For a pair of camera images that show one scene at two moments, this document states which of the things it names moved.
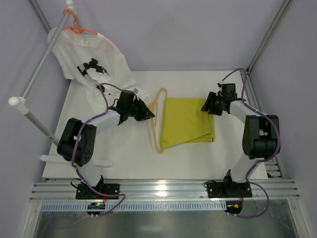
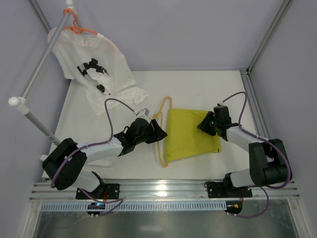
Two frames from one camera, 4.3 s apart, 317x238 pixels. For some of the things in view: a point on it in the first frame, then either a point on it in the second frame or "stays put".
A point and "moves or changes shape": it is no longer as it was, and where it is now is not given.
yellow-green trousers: x=183 y=121 moves or changes shape
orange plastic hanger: x=77 y=29 stays put
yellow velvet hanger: x=156 y=116 → x=160 y=114
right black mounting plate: x=228 y=190 stays put
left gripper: x=136 y=109 → x=153 y=131
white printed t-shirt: x=94 y=60 stays put
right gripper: x=215 y=103 → x=209 y=123
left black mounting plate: x=83 y=192 stays put
